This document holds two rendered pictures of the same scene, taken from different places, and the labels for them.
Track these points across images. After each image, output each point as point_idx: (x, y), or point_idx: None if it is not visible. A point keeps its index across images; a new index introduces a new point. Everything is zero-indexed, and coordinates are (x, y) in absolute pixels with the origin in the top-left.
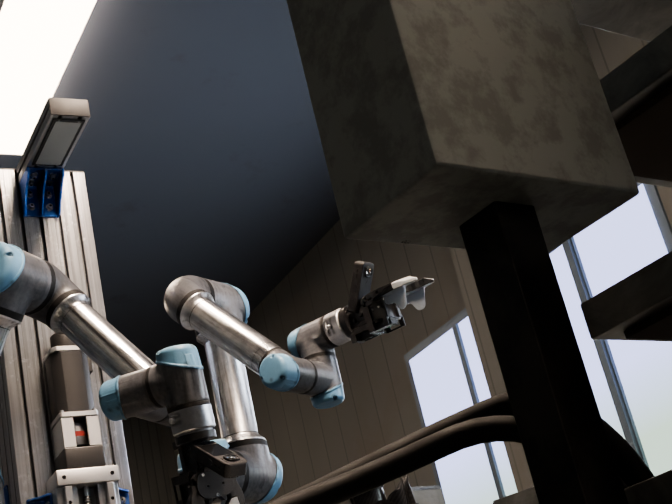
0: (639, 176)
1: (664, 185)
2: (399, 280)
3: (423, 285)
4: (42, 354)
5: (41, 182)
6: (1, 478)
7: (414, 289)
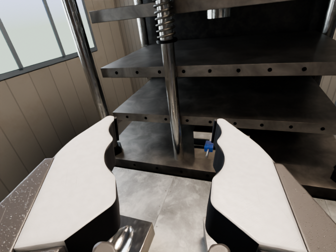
0: (309, 75)
1: (283, 75)
2: (252, 140)
3: (115, 143)
4: None
5: None
6: None
7: (112, 169)
